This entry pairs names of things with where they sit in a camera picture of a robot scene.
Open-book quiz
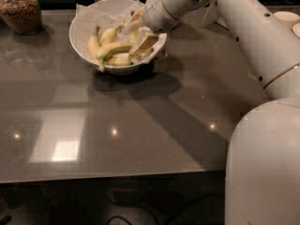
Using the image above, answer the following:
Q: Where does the upright banana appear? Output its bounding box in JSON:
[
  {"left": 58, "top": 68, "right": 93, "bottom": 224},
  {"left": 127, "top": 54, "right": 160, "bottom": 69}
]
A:
[
  {"left": 99, "top": 23, "right": 123, "bottom": 46},
  {"left": 129, "top": 30, "right": 139, "bottom": 43}
]

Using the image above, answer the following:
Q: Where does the right upright banana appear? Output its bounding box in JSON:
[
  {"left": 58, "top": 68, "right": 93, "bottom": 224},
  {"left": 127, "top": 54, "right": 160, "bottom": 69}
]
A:
[{"left": 129, "top": 30, "right": 139, "bottom": 43}]

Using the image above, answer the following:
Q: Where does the left banana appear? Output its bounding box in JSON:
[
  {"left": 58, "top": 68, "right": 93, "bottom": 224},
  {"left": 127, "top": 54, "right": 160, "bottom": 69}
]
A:
[{"left": 87, "top": 25, "right": 100, "bottom": 60}]

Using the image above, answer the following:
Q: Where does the white folded card stand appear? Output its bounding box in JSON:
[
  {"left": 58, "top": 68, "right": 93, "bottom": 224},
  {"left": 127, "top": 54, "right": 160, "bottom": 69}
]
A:
[{"left": 178, "top": 3, "right": 227, "bottom": 27}]

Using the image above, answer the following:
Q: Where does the large front banana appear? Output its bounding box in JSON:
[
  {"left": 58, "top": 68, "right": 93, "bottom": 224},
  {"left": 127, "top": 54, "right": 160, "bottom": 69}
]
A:
[{"left": 96, "top": 42, "right": 133, "bottom": 72}]

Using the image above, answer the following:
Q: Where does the middle upright banana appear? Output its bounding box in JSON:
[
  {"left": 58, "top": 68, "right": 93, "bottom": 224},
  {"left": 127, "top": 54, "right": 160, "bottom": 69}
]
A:
[{"left": 99, "top": 23, "right": 123, "bottom": 46}]

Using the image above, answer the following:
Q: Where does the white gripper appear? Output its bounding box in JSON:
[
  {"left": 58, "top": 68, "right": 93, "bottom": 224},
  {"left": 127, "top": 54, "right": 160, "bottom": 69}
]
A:
[{"left": 125, "top": 0, "right": 167, "bottom": 54}]

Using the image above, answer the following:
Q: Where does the left glass grain jar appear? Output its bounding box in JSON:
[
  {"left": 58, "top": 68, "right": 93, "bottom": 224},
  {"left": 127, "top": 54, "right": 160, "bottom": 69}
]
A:
[{"left": 0, "top": 0, "right": 42, "bottom": 35}]

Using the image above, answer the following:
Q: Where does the white bowl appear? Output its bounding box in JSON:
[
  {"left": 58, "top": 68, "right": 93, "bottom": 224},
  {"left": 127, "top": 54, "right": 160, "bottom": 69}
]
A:
[{"left": 68, "top": 0, "right": 168, "bottom": 76}]

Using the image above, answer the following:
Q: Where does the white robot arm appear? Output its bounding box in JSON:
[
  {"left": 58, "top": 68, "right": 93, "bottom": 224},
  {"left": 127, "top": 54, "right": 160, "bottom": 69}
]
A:
[{"left": 142, "top": 0, "right": 300, "bottom": 225}]

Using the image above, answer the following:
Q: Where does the bottom small banana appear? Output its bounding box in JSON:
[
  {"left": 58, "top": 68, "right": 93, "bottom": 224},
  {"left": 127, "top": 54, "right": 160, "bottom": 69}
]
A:
[{"left": 105, "top": 57, "right": 132, "bottom": 67}]

